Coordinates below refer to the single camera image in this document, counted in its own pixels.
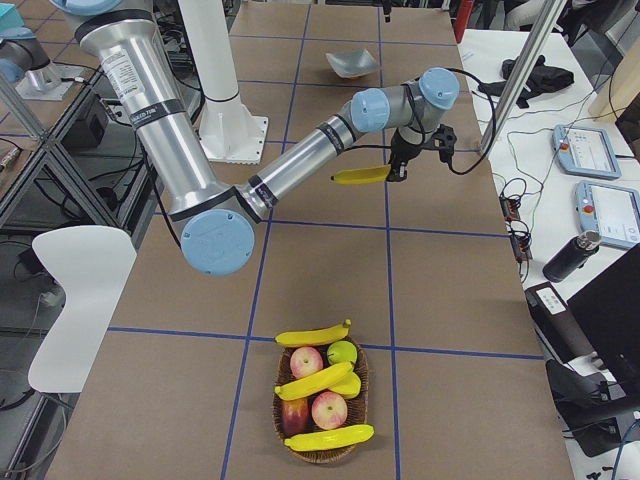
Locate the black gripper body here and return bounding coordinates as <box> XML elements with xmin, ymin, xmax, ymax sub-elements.
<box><xmin>390</xmin><ymin>124</ymin><xmax>457</xmax><ymax>165</ymax></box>

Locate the yellow banana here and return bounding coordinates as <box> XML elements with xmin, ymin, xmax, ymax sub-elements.
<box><xmin>274</xmin><ymin>362</ymin><xmax>354</xmax><ymax>401</ymax></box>
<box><xmin>331</xmin><ymin>165</ymin><xmax>391</xmax><ymax>185</ymax></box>
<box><xmin>283</xmin><ymin>424</ymin><xmax>375</xmax><ymax>452</ymax></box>
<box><xmin>274</xmin><ymin>319</ymin><xmax>352</xmax><ymax>348</ymax></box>

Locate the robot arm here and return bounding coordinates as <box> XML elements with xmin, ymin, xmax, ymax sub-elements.
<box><xmin>58</xmin><ymin>1</ymin><xmax>460</xmax><ymax>276</ymax></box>
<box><xmin>1</xmin><ymin>27</ymin><xmax>70</xmax><ymax>101</ymax></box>

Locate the grey square ceramic plate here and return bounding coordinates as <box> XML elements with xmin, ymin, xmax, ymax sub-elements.
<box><xmin>325</xmin><ymin>48</ymin><xmax>379</xmax><ymax>79</ymax></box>

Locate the wicker basket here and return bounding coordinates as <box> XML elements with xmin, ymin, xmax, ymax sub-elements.
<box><xmin>272</xmin><ymin>337</ymin><xmax>375</xmax><ymax>465</ymax></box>

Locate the black cloth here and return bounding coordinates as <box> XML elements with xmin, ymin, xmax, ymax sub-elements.
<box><xmin>478</xmin><ymin>55</ymin><xmax>574</xmax><ymax>109</ymax></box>

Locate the teach pendant far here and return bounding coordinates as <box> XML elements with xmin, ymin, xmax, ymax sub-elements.
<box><xmin>552</xmin><ymin>124</ymin><xmax>621</xmax><ymax>180</ymax></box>

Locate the teach pendant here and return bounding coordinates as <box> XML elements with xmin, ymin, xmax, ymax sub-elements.
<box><xmin>575</xmin><ymin>180</ymin><xmax>639</xmax><ymax>250</ymax></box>
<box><xmin>552</xmin><ymin>124</ymin><xmax>621</xmax><ymax>180</ymax></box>

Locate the black bottle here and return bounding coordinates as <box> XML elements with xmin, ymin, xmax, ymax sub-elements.
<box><xmin>542</xmin><ymin>230</ymin><xmax>601</xmax><ymax>283</ymax></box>

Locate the teach pendant near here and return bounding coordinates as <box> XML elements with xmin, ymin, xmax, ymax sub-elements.
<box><xmin>575</xmin><ymin>180</ymin><xmax>639</xmax><ymax>250</ymax></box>

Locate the green pear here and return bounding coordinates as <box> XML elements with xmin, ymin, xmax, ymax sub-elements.
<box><xmin>326</xmin><ymin>340</ymin><xmax>358</xmax><ymax>365</ymax></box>

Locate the yellow banana back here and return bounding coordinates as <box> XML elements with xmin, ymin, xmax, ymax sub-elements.
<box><xmin>274</xmin><ymin>319</ymin><xmax>352</xmax><ymax>348</ymax></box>

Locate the black box with label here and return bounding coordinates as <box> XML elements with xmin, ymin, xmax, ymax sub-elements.
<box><xmin>525</xmin><ymin>282</ymin><xmax>595</xmax><ymax>363</ymax></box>

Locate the pink apple back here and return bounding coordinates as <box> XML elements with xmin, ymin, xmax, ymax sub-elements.
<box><xmin>289</xmin><ymin>346</ymin><xmax>324</xmax><ymax>379</ymax></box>

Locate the pink apple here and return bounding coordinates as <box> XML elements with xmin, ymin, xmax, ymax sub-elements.
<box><xmin>311</xmin><ymin>391</ymin><xmax>348</xmax><ymax>430</ymax></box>
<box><xmin>289</xmin><ymin>346</ymin><xmax>324</xmax><ymax>379</ymax></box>

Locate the yellow starfruit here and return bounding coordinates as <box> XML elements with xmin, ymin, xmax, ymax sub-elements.
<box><xmin>328</xmin><ymin>372</ymin><xmax>362</xmax><ymax>400</ymax></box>

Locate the black monitor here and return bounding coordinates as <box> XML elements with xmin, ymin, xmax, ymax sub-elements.
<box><xmin>569</xmin><ymin>246</ymin><xmax>639</xmax><ymax>380</ymax></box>

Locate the pink apple front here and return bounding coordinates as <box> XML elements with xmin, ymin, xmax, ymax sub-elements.
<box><xmin>311</xmin><ymin>391</ymin><xmax>348</xmax><ymax>430</ymax></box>

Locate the red mango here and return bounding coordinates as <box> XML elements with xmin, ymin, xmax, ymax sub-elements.
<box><xmin>281</xmin><ymin>397</ymin><xmax>309</xmax><ymax>437</ymax></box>

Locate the yellow banana front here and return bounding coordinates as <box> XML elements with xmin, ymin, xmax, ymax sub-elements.
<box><xmin>283</xmin><ymin>424</ymin><xmax>375</xmax><ymax>452</ymax></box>

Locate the brown table mat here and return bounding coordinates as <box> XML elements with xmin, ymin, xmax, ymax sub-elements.
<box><xmin>44</xmin><ymin>3</ymin><xmax>576</xmax><ymax>480</ymax></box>

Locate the white chair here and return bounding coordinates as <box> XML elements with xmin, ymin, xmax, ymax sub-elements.
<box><xmin>28</xmin><ymin>225</ymin><xmax>136</xmax><ymax>394</ymax></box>

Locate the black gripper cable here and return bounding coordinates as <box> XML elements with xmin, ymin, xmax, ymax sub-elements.
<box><xmin>349</xmin><ymin>67</ymin><xmax>501</xmax><ymax>176</ymax></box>

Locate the aluminium frame post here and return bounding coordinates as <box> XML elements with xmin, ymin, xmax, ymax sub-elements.
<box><xmin>480</xmin><ymin>0</ymin><xmax>565</xmax><ymax>157</ymax></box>

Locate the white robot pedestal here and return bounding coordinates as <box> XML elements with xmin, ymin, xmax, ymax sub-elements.
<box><xmin>179</xmin><ymin>0</ymin><xmax>269</xmax><ymax>165</ymax></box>

